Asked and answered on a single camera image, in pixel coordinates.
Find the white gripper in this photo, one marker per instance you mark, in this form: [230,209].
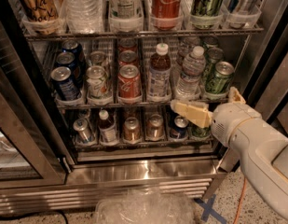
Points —
[227,122]

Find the clear water bottle front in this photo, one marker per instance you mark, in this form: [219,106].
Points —
[192,68]

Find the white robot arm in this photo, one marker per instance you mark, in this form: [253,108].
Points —
[262,150]

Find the green can bottom shelf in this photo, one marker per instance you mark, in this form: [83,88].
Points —
[200,132]

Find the blue can bottom shelf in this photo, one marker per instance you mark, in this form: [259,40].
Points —
[178,127]

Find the green LaCroix can middle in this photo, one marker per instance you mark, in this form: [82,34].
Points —
[213,56]

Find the brown tea bottle middle shelf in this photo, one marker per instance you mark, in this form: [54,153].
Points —
[159,71]

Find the brown tea bottle shelf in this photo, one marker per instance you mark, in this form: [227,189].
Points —
[159,71]
[107,126]

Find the clear water bottle behind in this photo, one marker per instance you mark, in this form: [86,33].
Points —
[186,46]

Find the red Coke can middle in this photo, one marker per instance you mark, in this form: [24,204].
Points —
[128,57]

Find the red coke can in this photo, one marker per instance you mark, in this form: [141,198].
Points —
[128,57]
[129,81]
[125,44]

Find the green LaCroix can top shelf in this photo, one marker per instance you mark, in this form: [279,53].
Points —
[205,14]

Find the brown tea bottle bottom shelf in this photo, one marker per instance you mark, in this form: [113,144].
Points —
[107,126]

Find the red Coca-Cola can top shelf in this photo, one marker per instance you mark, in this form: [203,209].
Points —
[165,13]

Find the white labelled bottle top shelf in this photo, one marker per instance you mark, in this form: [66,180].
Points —
[125,14]

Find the stainless steel fridge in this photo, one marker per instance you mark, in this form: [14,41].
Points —
[107,98]

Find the silver can bottom shelf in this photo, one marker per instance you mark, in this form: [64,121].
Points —
[83,130]

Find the blue Pepsi can middle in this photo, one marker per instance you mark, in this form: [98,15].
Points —
[68,59]

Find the blue pepsi can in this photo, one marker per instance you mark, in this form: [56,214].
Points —
[64,83]
[68,59]
[76,48]

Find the clear water bottle top shelf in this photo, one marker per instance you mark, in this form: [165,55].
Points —
[84,16]

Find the glass fridge door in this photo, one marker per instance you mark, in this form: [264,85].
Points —
[30,162]

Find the peach LaCroix can top shelf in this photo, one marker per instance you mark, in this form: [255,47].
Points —
[42,12]

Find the green LaCroix can front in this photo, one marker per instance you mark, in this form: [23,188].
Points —
[219,78]

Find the green LaCroix can back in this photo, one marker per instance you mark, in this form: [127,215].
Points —
[209,42]

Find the copper can bottom right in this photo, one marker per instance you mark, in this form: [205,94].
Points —
[155,126]

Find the copper can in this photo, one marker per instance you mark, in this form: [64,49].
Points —
[131,129]
[155,126]

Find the copper can bottom left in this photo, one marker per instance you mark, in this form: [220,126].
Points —
[131,129]

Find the red Coke can front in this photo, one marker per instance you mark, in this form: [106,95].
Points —
[129,81]

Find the blue tape cross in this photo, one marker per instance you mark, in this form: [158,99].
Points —
[208,210]

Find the red Coke can back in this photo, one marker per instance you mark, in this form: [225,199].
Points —
[125,44]

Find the white green can front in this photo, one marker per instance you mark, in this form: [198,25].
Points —
[97,80]

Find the white green can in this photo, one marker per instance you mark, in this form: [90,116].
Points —
[99,58]
[97,80]

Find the clear plastic bin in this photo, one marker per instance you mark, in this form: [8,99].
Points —
[145,207]

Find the white green can back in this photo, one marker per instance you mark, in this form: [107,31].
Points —
[99,58]

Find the blue Pepsi can back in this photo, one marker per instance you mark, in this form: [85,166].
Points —
[76,48]

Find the blue Pepsi can front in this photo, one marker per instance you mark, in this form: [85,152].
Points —
[64,83]

